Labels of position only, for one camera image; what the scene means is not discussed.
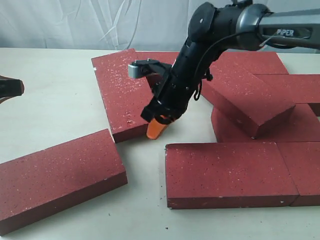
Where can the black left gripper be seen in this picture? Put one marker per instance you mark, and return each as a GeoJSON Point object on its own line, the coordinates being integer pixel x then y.
{"type": "Point", "coordinates": [10, 88]}

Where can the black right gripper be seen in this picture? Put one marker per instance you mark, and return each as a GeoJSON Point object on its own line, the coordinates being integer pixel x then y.
{"type": "Point", "coordinates": [171, 97]}

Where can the red brick with white chip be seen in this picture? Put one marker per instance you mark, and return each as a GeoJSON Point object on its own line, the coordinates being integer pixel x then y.
{"type": "Point", "coordinates": [124, 98]}

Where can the white backdrop cloth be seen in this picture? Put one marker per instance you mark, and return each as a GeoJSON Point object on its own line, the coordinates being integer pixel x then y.
{"type": "Point", "coordinates": [145, 25]}

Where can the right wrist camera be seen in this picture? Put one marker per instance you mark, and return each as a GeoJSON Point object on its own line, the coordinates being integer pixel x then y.
{"type": "Point", "coordinates": [143, 68]}

